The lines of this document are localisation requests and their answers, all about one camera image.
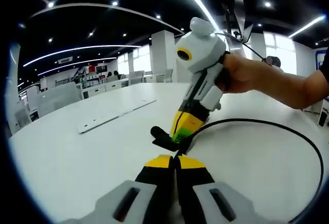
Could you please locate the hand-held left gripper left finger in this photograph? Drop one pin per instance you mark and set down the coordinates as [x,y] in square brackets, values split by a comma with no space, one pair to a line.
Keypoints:
[144,198]

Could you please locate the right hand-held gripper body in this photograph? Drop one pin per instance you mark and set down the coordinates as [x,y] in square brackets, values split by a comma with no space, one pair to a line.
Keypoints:
[203,49]

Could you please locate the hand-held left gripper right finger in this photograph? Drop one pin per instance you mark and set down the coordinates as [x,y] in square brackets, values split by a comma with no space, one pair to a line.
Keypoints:
[203,198]

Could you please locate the white desk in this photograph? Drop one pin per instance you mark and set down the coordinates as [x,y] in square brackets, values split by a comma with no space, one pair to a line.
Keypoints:
[77,170]

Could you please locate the person's right hand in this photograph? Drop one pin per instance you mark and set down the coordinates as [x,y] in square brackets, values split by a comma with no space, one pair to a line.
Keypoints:
[239,75]

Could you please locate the white office chair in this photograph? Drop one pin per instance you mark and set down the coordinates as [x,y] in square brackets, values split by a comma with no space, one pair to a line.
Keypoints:
[168,75]
[136,77]
[59,98]

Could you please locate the narrow white pillar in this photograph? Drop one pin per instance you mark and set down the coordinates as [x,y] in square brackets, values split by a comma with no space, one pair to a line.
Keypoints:
[163,57]

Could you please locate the long ceiling light strip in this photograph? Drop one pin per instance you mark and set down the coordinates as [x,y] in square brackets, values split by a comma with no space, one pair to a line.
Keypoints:
[195,0]

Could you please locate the storage shelves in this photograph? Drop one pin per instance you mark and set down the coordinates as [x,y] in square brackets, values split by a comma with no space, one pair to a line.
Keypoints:
[90,76]

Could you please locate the ceiling air conditioner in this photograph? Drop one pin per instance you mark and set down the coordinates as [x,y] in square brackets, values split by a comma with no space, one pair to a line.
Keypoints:
[65,60]

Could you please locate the wall poster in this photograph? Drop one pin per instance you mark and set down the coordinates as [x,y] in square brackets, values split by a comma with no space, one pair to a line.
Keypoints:
[322,59]

